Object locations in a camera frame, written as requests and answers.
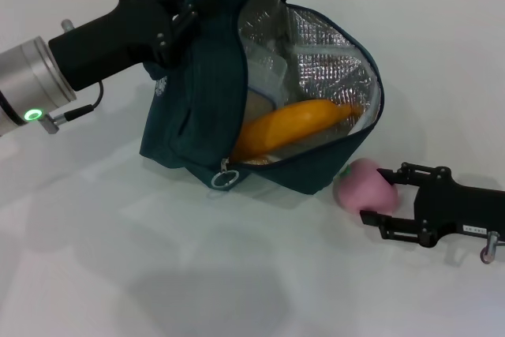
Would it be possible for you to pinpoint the pink toy peach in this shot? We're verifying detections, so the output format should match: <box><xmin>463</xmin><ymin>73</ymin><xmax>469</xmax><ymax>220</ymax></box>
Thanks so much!
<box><xmin>332</xmin><ymin>157</ymin><xmax>400</xmax><ymax>215</ymax></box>

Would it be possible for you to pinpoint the clear box with blue lid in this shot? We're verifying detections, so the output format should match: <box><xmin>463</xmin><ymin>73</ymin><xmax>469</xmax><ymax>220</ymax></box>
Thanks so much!
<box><xmin>244</xmin><ymin>47</ymin><xmax>290</xmax><ymax>125</ymax></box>

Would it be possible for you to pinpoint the dark teal insulated bag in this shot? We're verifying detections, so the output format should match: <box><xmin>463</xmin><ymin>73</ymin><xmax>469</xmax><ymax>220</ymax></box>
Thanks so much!
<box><xmin>140</xmin><ymin>0</ymin><xmax>386</xmax><ymax>196</ymax></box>

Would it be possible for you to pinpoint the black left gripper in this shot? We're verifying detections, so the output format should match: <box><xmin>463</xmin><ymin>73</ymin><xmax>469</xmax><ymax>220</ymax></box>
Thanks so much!
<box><xmin>47</xmin><ymin>0</ymin><xmax>199</xmax><ymax>92</ymax></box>

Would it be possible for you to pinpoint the yellow banana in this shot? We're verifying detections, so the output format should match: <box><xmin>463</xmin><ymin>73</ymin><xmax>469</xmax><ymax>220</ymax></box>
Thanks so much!
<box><xmin>230</xmin><ymin>99</ymin><xmax>364</xmax><ymax>164</ymax></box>

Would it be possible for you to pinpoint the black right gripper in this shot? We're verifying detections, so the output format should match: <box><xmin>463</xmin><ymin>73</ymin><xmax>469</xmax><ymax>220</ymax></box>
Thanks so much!
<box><xmin>359</xmin><ymin>161</ymin><xmax>505</xmax><ymax>249</ymax></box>

